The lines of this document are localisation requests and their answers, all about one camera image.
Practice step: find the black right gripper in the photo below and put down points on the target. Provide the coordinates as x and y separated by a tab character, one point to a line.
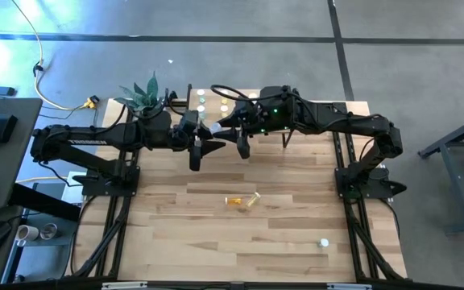
250	121

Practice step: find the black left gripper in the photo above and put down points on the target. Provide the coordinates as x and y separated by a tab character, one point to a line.
185	133

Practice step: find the black aluminium rig frame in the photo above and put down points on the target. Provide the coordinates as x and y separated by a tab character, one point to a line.
200	287

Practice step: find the silver frame bracket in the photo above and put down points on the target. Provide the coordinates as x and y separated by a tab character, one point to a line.
124	285
349	287

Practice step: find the green plant in white pot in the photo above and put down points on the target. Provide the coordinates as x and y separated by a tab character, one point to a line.
148	94

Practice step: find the black desk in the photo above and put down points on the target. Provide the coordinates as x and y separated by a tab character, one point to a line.
10	161

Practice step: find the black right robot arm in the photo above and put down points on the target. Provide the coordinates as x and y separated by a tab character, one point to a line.
336	121

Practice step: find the blue-grey metal cart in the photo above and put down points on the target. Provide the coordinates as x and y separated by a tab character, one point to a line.
455	189

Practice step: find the orange pill bottle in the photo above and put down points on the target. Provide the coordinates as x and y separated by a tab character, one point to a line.
234	200

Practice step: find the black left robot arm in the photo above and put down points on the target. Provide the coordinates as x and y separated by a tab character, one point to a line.
107	139

